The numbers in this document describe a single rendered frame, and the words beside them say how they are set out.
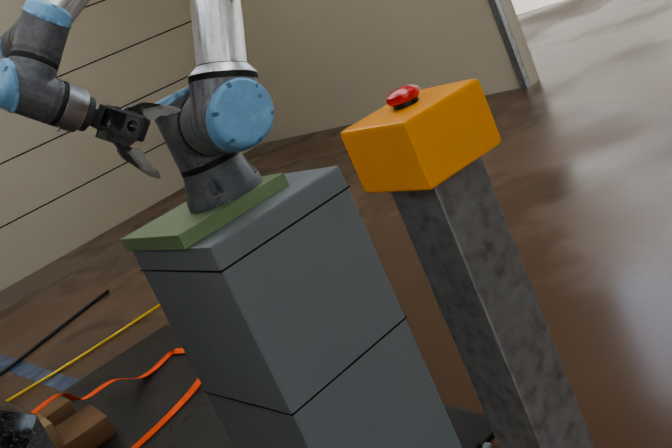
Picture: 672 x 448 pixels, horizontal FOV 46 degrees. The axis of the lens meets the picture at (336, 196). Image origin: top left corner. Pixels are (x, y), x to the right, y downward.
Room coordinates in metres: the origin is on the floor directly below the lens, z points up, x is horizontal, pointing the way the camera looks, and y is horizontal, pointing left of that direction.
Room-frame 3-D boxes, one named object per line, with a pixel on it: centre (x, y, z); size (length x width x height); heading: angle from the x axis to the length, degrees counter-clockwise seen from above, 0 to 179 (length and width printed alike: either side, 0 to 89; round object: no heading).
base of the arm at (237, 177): (1.88, 0.24, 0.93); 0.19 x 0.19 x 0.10
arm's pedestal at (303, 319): (1.88, 0.24, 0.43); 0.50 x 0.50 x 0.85; 36
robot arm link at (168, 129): (1.88, 0.24, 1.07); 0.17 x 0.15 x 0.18; 32
